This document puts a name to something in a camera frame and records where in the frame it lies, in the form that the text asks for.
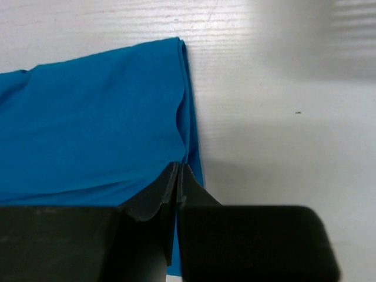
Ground blue t shirt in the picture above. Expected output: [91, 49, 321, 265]
[0, 36, 206, 277]

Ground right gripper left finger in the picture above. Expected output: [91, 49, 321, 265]
[1, 163, 179, 281]

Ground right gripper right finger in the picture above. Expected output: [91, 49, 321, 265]
[177, 165, 341, 281]

